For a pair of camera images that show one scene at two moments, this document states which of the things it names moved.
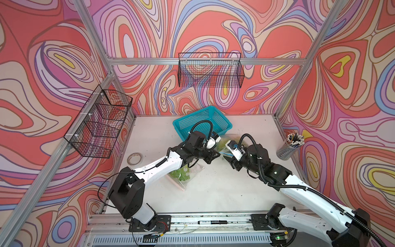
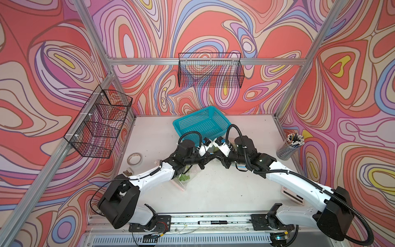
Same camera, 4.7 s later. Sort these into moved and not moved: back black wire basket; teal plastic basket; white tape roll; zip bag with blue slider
Moved: zip bag with blue slider
Not moved: teal plastic basket; back black wire basket; white tape roll
